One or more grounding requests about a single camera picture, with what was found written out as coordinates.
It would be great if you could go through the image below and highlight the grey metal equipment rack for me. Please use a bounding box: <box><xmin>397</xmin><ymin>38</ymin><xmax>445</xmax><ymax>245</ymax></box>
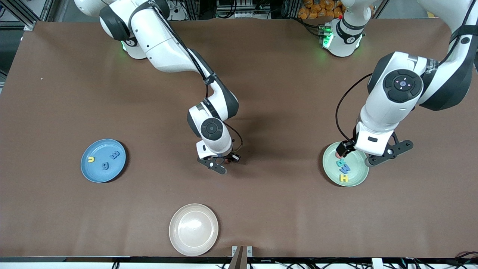
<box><xmin>216</xmin><ymin>0</ymin><xmax>272</xmax><ymax>19</ymax></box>

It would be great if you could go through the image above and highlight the green plate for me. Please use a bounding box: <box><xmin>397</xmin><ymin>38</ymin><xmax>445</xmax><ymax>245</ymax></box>
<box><xmin>322</xmin><ymin>141</ymin><xmax>370</xmax><ymax>187</ymax></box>

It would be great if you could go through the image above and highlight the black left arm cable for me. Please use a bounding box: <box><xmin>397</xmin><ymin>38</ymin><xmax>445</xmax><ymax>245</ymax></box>
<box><xmin>335</xmin><ymin>72</ymin><xmax>374</xmax><ymax>144</ymax></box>

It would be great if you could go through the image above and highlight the brown table cover sheet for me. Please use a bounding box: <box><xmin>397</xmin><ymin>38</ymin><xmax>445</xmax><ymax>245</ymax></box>
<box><xmin>0</xmin><ymin>18</ymin><xmax>478</xmax><ymax>259</ymax></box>

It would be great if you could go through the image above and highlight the bag of orange items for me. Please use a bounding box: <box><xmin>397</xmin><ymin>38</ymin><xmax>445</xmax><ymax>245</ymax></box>
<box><xmin>298</xmin><ymin>0</ymin><xmax>344</xmax><ymax>20</ymax></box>

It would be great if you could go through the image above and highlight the blue plate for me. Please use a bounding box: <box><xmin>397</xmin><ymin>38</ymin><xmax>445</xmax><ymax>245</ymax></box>
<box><xmin>81</xmin><ymin>139</ymin><xmax>127</xmax><ymax>183</ymax></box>

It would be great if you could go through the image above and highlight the beige plate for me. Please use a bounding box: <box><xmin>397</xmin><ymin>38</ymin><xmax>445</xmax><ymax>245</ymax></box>
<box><xmin>169</xmin><ymin>203</ymin><xmax>219</xmax><ymax>257</ymax></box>

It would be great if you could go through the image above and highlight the white table frame rail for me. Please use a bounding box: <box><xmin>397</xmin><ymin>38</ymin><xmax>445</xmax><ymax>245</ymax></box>
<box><xmin>0</xmin><ymin>256</ymin><xmax>478</xmax><ymax>269</ymax></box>

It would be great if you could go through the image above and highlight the aluminium frame strut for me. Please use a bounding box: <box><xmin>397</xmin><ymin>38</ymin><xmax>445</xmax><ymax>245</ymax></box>
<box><xmin>6</xmin><ymin>0</ymin><xmax>49</xmax><ymax>31</ymax></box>

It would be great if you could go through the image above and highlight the camera post with brackets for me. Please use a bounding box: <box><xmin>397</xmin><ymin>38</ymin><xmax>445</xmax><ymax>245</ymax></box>
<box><xmin>229</xmin><ymin>245</ymin><xmax>253</xmax><ymax>269</ymax></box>

